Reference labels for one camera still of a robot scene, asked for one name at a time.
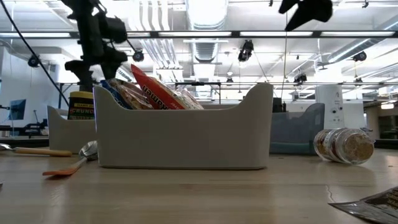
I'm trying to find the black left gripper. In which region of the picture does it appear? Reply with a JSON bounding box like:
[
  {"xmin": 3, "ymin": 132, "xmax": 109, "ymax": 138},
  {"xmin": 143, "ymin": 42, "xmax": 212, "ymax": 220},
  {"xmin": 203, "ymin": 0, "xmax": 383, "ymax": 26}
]
[{"xmin": 64, "ymin": 0, "xmax": 128, "ymax": 93}]

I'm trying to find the blue yellow ramen packet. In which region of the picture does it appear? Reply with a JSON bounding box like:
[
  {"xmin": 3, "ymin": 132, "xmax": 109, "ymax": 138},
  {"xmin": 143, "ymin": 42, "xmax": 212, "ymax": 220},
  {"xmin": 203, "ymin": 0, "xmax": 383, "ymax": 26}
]
[{"xmin": 99, "ymin": 78, "xmax": 155, "ymax": 110}]

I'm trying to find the dark jar yellow lid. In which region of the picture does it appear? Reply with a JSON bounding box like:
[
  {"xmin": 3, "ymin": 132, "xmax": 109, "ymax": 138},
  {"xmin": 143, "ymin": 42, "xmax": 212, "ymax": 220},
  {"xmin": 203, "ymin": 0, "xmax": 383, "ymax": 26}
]
[{"xmin": 67, "ymin": 90, "xmax": 96, "ymax": 121}]

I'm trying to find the red ramen packet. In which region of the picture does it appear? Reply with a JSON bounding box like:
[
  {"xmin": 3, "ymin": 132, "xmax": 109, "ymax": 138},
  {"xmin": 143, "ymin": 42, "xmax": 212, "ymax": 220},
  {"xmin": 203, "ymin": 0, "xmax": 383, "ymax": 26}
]
[{"xmin": 130, "ymin": 63, "xmax": 205, "ymax": 110}]

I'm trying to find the spoon wooden handle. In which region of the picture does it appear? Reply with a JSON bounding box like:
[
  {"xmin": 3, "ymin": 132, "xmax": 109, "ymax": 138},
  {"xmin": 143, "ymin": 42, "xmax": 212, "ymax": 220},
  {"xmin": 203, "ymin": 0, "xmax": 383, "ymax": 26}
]
[{"xmin": 0, "ymin": 142, "xmax": 73, "ymax": 157}]

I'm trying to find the brown foil packet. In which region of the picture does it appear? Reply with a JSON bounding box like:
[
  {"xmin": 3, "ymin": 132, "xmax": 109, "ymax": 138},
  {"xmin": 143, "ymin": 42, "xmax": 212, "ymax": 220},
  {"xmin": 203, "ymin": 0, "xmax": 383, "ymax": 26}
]
[{"xmin": 328, "ymin": 185, "xmax": 398, "ymax": 224}]

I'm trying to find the black overhead beam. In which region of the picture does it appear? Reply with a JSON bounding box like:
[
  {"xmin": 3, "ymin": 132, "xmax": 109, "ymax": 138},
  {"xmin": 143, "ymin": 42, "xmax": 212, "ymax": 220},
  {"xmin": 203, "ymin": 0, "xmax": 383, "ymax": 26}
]
[{"xmin": 0, "ymin": 30, "xmax": 398, "ymax": 39}]

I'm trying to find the white plastic bin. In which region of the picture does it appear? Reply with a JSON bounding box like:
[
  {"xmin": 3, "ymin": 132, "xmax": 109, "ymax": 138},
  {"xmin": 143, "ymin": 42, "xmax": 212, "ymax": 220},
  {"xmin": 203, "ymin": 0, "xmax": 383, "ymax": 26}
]
[
  {"xmin": 93, "ymin": 82, "xmax": 274, "ymax": 170},
  {"xmin": 47, "ymin": 105, "xmax": 97, "ymax": 154}
]

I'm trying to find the blue computer monitor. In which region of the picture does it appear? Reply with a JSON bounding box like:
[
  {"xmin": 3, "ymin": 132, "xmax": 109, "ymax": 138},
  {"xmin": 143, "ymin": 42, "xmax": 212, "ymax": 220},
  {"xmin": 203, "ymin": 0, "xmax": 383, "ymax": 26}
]
[{"xmin": 8, "ymin": 98, "xmax": 27, "ymax": 121}]

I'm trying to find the white cylindrical appliance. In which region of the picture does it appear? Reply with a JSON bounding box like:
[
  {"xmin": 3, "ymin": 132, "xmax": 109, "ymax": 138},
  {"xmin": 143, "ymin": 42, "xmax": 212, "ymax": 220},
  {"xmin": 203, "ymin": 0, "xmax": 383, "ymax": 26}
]
[{"xmin": 315, "ymin": 84, "xmax": 345, "ymax": 130}]

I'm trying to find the dark grey translucent bin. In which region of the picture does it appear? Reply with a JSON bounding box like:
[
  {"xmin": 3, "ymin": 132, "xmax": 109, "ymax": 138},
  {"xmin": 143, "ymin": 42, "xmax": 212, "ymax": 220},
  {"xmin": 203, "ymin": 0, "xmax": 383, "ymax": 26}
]
[{"xmin": 269, "ymin": 102, "xmax": 326, "ymax": 156}]

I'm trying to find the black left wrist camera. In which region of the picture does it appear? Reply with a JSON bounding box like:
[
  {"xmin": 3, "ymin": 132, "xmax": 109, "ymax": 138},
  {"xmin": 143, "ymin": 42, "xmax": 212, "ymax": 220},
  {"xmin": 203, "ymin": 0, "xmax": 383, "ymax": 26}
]
[{"xmin": 99, "ymin": 14, "xmax": 128, "ymax": 44}]

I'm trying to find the thin hanging cord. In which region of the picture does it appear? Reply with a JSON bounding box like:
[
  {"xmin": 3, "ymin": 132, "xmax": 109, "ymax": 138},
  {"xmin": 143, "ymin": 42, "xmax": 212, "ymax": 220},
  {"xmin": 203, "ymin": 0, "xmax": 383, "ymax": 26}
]
[{"xmin": 281, "ymin": 12, "xmax": 289, "ymax": 91}]

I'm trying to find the thin black hanging cable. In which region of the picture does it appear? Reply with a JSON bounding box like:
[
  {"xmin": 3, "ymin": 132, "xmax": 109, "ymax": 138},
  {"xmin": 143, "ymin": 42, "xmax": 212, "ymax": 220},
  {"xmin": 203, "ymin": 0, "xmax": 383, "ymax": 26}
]
[{"xmin": 0, "ymin": 0, "xmax": 70, "ymax": 106}]

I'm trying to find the spoon orange handle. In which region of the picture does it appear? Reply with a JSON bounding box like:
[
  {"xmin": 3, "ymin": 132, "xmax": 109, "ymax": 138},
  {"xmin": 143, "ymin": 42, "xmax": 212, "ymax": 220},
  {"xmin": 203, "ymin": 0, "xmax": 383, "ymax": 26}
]
[{"xmin": 42, "ymin": 140, "xmax": 99, "ymax": 177}]

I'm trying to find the silver ventilation duct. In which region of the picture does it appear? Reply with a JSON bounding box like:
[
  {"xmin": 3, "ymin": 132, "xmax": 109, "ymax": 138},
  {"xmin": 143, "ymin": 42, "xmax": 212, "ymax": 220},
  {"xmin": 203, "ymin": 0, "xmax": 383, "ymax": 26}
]
[{"xmin": 186, "ymin": 0, "xmax": 229, "ymax": 63}]

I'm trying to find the black aluminium table frame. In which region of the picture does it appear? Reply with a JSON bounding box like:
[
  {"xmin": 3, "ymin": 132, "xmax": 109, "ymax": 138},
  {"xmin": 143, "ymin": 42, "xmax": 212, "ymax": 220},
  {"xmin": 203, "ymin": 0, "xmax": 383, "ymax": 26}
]
[{"xmin": 0, "ymin": 136, "xmax": 398, "ymax": 149}]

